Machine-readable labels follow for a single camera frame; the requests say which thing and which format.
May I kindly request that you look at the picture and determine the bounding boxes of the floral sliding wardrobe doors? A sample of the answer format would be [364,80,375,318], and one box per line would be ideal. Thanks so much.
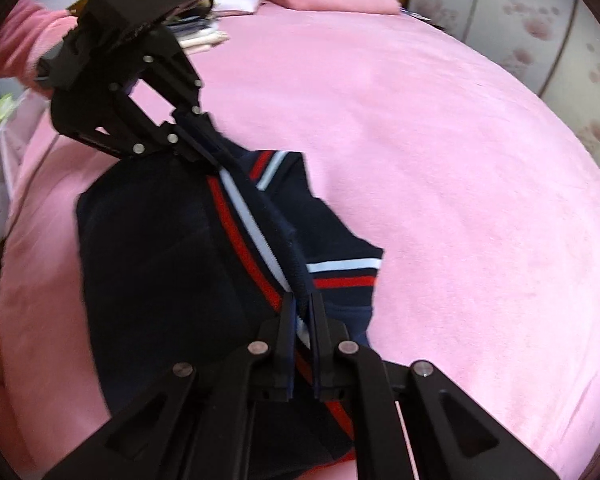
[403,0,600,167]

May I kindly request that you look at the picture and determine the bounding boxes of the navy red varsity jacket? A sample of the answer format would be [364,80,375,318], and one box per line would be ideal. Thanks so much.
[76,130,384,479]

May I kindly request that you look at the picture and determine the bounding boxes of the white patterned storage box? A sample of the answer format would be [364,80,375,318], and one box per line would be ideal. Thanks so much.
[0,90,47,241]

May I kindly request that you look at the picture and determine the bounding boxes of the pink fleece bed blanket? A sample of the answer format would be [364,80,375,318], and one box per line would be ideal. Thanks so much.
[0,1,600,480]

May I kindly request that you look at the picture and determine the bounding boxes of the stack of folded clothes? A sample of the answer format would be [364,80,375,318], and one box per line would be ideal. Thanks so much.
[164,0,266,52]

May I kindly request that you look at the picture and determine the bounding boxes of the pink trousers of operator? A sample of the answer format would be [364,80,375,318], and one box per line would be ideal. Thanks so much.
[0,0,78,98]

